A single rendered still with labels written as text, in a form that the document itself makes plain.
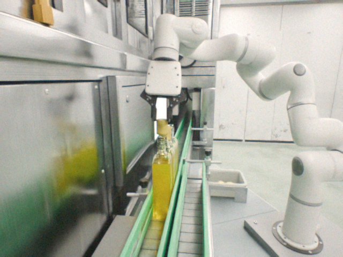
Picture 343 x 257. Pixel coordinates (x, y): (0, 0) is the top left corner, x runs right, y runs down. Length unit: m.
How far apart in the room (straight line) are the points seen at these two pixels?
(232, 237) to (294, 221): 0.22
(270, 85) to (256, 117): 3.87
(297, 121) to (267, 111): 3.93
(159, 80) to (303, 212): 0.60
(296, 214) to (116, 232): 0.56
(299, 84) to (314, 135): 0.17
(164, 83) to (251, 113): 4.10
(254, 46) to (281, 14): 4.56
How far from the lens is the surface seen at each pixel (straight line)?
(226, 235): 0.91
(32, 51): 0.39
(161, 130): 0.63
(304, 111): 0.81
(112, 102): 0.65
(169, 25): 0.68
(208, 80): 1.75
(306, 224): 0.86
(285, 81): 0.81
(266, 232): 0.92
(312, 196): 0.81
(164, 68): 0.64
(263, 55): 0.80
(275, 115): 4.79
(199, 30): 0.69
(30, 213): 0.45
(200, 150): 1.85
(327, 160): 0.79
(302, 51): 4.87
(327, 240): 0.98
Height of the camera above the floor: 1.31
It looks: 14 degrees down
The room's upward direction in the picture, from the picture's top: straight up
